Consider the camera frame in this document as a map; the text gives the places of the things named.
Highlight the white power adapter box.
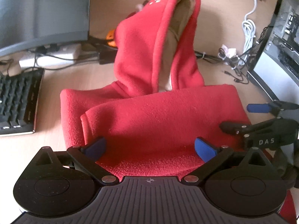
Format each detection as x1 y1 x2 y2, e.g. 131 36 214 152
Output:
19 43 82 69

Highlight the black cable bundle on desk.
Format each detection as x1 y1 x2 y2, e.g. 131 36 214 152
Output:
195 25 269 85

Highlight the white coiled cable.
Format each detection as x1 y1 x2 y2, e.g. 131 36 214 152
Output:
240 0 260 64

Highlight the orange round object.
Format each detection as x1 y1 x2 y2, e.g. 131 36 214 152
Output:
106 29 117 48

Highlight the pink white cable tie tag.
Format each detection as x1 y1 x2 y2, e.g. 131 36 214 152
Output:
218 45 237 60

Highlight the black mechanical keyboard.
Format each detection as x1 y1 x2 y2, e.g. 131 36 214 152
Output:
0 68 45 136

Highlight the right computer monitor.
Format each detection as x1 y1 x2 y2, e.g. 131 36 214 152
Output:
248 0 298 103

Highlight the red fleece hooded garment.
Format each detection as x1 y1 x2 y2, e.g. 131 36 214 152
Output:
60 0 249 178

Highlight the left curved computer monitor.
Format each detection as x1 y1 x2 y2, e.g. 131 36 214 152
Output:
1 0 90 56

